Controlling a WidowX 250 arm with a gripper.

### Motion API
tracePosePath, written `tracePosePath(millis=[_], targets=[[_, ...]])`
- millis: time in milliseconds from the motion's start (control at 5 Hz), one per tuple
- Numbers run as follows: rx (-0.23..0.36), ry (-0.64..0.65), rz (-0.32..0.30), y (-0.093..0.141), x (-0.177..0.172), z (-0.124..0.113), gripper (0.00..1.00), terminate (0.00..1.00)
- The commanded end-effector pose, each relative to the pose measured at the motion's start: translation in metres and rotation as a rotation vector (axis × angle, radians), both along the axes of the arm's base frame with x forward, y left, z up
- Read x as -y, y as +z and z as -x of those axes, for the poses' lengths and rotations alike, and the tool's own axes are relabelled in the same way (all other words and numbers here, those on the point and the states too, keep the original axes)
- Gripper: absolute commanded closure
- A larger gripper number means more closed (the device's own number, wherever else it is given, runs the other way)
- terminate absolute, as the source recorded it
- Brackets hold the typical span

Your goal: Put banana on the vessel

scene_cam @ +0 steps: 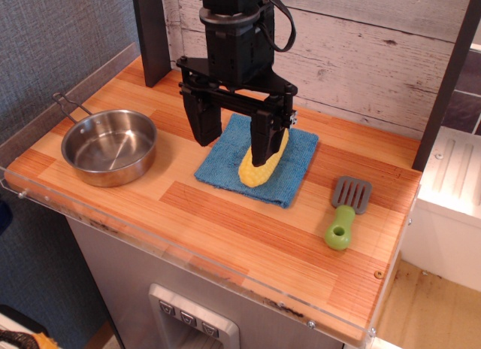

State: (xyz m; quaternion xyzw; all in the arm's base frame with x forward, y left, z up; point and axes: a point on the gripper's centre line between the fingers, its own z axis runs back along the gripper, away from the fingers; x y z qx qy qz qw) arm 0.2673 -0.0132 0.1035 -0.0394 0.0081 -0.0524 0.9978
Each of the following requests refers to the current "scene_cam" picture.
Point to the stainless steel pan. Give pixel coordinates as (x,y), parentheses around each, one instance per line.
(108,148)

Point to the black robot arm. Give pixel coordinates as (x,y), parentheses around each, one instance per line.
(227,2)

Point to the dark frame post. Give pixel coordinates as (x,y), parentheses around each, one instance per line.
(453,70)
(153,39)

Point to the grey green toy spatula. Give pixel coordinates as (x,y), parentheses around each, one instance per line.
(351,197)

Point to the silver toy fridge cabinet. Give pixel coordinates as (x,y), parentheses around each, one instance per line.
(156,304)

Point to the yellow toy corn cob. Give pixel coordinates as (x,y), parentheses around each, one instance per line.
(252,176)

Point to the blue folded cloth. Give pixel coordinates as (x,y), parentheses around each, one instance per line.
(220,169)

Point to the white toy sink unit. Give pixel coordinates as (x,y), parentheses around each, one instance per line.
(443,236)

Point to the clear acrylic edge guard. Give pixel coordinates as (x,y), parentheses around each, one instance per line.
(274,256)

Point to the orange black woven object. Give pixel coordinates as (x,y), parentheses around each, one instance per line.
(26,340)

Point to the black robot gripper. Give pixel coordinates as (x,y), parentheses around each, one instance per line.
(237,74)

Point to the dark right frame post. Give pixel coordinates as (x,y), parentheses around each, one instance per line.
(453,70)

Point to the dark left frame post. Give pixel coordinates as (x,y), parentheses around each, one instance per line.
(153,39)

